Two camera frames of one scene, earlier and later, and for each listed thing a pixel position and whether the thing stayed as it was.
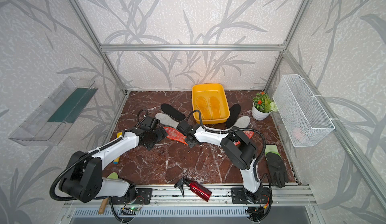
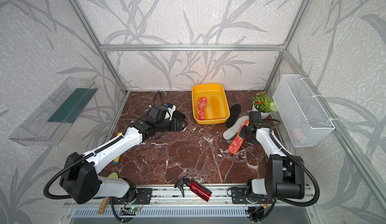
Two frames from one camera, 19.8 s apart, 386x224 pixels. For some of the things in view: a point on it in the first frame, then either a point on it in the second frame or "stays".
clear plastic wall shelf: [47, 124] stays
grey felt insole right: [243, 122] stays
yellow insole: [202, 104] → [196, 107]
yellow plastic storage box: [211, 99] stays
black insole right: [234, 111] stays
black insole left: [173, 112] stays
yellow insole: [214, 103] stays
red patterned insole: [175, 134] → [201, 109]
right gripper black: [188, 144] → [242, 133]
